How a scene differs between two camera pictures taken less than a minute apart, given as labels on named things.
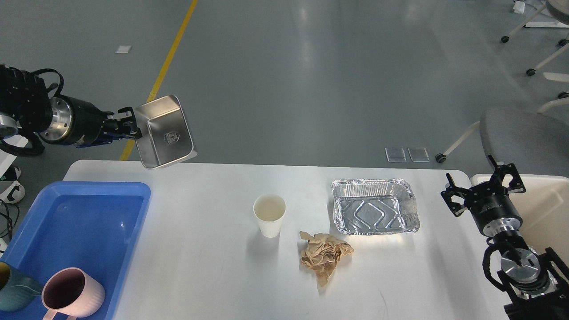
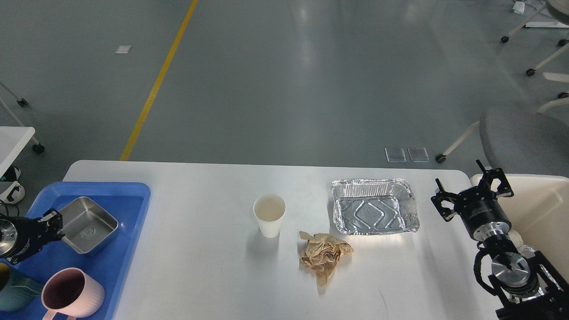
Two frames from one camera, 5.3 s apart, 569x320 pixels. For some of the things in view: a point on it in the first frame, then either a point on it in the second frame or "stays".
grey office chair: [536, 141] stays
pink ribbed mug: [71, 292] stays
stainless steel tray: [166, 138] -> [85, 224]
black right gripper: [493, 210] -> [480, 208]
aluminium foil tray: [374, 206] stays
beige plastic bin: [543, 209] stays
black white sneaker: [11, 191] stays
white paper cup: [270, 209] stays
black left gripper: [74, 122] -> [30, 240]
